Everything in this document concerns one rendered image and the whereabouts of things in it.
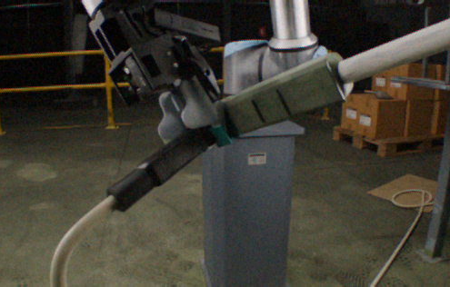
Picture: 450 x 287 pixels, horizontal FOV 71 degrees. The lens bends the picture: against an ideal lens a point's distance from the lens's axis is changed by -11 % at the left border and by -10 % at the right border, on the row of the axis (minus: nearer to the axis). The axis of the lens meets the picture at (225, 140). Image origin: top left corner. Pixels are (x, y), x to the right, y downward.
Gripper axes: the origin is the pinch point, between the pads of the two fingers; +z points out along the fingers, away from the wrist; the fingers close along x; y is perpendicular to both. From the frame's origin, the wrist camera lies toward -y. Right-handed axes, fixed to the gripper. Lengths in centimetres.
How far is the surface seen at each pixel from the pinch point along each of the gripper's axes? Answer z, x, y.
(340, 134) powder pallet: 107, -152, -288
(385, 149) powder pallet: 120, -94, -251
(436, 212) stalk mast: 89, -14, -102
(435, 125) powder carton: 140, -63, -324
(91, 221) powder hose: -0.4, 0.1, 19.6
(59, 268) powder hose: 1.6, -0.8, 24.7
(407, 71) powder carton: 71, -64, -308
